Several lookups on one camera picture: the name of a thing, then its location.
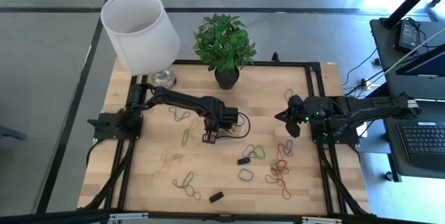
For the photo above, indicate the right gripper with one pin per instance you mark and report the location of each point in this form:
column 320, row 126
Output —
column 311, row 110

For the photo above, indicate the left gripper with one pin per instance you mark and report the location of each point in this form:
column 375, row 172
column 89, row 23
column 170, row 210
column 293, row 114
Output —
column 212, row 114

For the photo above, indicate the green rubber band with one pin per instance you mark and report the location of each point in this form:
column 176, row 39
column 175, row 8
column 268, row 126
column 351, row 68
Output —
column 264, row 153
column 183, row 138
column 189, row 175
column 285, row 93
column 272, row 165

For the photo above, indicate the teal rubber band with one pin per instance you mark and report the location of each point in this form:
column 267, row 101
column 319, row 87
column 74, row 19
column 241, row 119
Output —
column 187, row 114
column 243, row 152
column 291, row 147

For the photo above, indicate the red rubber band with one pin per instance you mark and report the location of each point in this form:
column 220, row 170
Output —
column 288, row 194
column 278, row 172
column 278, row 151
column 200, row 196

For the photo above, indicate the blue rubber band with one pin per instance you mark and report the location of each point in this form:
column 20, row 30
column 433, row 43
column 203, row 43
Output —
column 252, row 175

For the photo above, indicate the wide black rubber band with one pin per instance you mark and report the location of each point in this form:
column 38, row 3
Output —
column 243, row 160
column 216, row 197

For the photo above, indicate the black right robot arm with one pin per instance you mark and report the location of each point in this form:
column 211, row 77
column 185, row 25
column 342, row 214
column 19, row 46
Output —
column 375, row 107

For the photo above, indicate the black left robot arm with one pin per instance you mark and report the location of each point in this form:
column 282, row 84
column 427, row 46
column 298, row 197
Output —
column 174, row 98

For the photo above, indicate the small black clamp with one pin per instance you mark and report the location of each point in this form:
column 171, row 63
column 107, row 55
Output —
column 275, row 57

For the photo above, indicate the white paper sheet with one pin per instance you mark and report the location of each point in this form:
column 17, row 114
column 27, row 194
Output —
column 364, row 133

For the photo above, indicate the white power strip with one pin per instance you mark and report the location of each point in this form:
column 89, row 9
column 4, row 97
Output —
column 365, row 84

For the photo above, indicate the green potted plant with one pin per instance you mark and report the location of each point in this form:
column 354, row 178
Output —
column 224, row 43

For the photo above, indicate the black side desk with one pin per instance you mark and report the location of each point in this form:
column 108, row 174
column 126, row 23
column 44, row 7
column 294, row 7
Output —
column 386, row 60

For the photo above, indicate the black desk caster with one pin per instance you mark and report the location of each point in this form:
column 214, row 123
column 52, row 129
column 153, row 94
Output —
column 389, row 176

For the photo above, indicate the white shade silver table lamp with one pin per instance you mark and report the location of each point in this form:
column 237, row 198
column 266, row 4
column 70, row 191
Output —
column 139, row 43

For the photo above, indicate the thin white rod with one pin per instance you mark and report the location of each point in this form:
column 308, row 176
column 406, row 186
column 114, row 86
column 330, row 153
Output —
column 410, row 53

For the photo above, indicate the black keyboard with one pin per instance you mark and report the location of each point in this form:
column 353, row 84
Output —
column 424, row 140

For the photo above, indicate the black power adapter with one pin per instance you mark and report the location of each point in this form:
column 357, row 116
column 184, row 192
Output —
column 407, row 36

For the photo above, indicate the dark laptop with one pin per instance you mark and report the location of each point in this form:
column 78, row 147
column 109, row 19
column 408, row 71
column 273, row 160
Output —
column 427, row 64

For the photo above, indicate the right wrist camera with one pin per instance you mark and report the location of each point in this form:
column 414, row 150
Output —
column 283, row 115

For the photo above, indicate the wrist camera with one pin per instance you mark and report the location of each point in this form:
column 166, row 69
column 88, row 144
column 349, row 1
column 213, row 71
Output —
column 230, row 115
column 283, row 115

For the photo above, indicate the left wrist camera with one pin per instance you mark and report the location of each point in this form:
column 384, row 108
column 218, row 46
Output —
column 230, row 115

